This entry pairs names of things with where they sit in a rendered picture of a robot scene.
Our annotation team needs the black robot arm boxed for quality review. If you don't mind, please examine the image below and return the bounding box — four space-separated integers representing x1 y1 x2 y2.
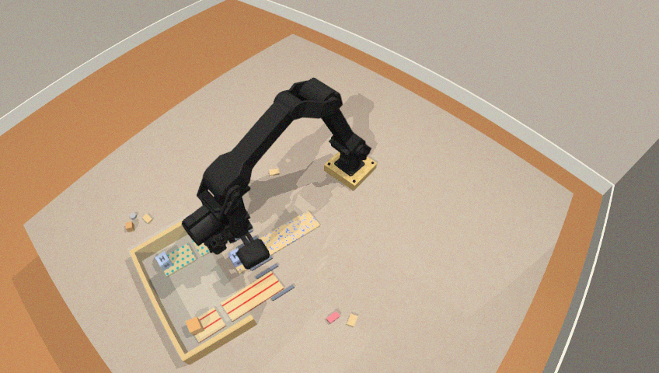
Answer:
182 78 371 255

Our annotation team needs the tan strip with blue dots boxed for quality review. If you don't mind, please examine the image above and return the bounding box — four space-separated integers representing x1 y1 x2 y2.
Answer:
259 211 320 255

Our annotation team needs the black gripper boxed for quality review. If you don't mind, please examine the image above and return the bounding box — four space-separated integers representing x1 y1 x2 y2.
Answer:
221 209 270 270

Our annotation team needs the pink flat block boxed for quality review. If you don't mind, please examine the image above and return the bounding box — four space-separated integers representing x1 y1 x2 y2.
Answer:
326 312 340 323

